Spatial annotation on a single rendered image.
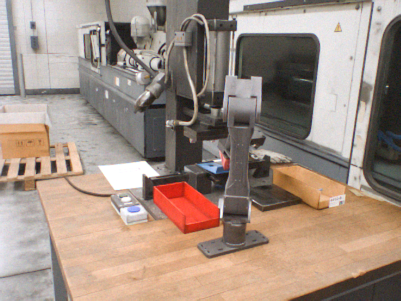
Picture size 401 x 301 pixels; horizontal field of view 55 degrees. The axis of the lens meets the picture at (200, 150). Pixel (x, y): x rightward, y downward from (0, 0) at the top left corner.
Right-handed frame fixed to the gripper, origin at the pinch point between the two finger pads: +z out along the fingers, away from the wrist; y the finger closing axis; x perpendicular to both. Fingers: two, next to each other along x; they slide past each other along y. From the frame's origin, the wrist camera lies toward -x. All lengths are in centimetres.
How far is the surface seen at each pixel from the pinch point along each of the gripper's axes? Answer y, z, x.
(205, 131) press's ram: 10.2, -8.6, 5.5
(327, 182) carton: -15.2, -0.7, -35.4
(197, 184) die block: 1.9, 8.9, 8.2
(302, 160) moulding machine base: 20, 24, -62
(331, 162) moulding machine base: 5, 11, -61
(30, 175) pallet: 210, 196, 50
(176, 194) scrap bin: 1.1, 11.6, 16.2
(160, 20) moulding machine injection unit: 448, 136, -158
